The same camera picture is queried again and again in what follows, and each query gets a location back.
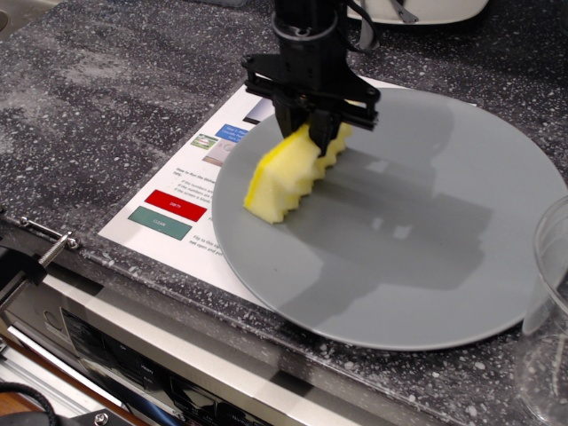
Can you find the metal spoon handle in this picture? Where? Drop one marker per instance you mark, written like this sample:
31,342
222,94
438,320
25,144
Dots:
368,38

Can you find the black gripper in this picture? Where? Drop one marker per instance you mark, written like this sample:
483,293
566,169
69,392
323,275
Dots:
308,80

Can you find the stainless steel dishwasher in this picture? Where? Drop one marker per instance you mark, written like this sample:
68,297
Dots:
170,364

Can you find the white plate at top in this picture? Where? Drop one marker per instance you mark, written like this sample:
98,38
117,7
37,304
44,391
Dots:
429,12

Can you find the metal utensil on white plate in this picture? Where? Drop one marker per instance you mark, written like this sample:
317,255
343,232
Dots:
403,13

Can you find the clear plastic cup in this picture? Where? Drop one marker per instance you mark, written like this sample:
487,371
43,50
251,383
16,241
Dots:
541,364

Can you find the laminated dishwasher instruction sheet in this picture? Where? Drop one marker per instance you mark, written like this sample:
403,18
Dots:
177,186

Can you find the yellow foam sponge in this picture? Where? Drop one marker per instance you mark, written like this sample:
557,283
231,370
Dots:
288,172

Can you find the aluminium extrusion rail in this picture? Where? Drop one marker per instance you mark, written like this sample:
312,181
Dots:
32,394

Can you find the round grey plate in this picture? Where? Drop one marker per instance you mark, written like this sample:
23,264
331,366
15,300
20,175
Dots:
517,182

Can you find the black bracket with screw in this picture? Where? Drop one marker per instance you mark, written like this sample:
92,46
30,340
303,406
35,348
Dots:
102,417

